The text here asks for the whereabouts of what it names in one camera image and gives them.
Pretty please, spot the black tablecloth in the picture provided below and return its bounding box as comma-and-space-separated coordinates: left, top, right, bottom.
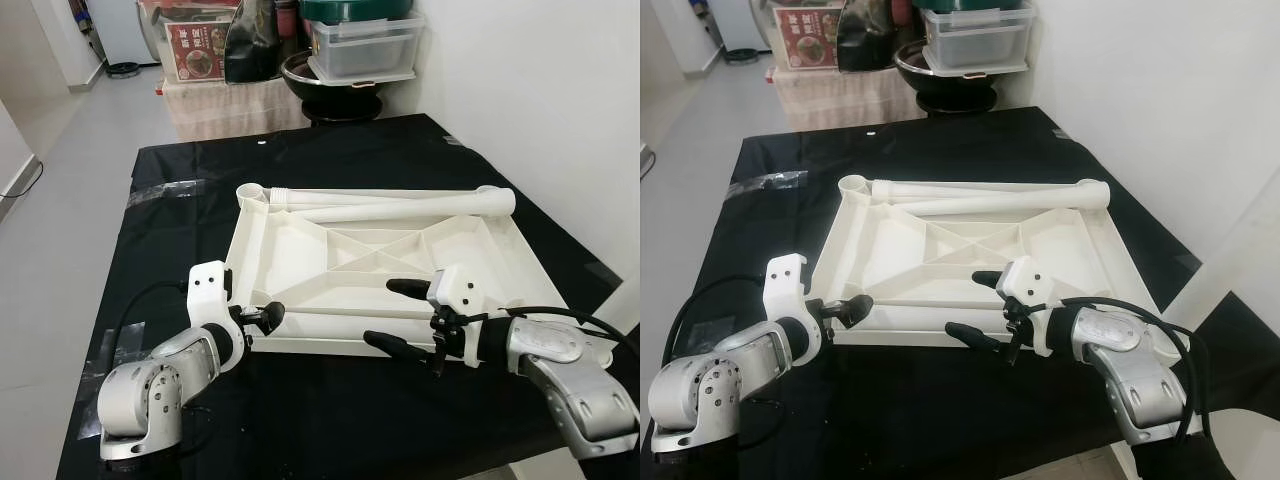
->
640, 104, 1280, 480
55, 112, 641, 480

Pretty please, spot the black round wok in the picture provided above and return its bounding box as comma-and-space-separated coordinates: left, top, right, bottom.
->
280, 50, 389, 127
892, 40, 1003, 117

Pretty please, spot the beige cloth covered table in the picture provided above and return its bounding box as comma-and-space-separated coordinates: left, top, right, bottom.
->
768, 65, 928, 133
158, 75, 313, 143

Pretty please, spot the clear plastic storage box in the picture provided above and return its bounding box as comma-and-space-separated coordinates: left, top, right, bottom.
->
918, 5, 1038, 77
303, 12, 427, 86

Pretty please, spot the black plastic bag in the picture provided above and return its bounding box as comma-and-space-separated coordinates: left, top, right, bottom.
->
837, 0, 918, 75
224, 0, 303, 87

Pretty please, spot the red food picture box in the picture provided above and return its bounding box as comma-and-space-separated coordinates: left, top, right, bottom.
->
773, 3, 848, 73
163, 5, 239, 84

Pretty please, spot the green container lid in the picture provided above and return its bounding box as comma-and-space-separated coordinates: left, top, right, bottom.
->
298, 0, 415, 25
913, 0, 1033, 15

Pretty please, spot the white appliance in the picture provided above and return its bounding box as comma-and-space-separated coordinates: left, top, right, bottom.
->
715, 0, 768, 53
85, 0, 143, 67

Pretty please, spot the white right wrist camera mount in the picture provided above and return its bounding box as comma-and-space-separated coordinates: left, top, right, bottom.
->
427, 264, 493, 359
997, 256, 1058, 357

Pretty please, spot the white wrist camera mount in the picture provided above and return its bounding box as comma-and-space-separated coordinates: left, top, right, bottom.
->
187, 260, 235, 333
997, 256, 1058, 357
764, 252, 811, 333
427, 264, 493, 359

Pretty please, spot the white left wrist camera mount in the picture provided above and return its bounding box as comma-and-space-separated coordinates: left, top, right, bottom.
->
764, 252, 811, 333
187, 260, 235, 333

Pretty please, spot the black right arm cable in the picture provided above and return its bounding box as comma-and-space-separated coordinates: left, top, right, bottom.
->
1005, 294, 1213, 446
435, 305, 641, 359

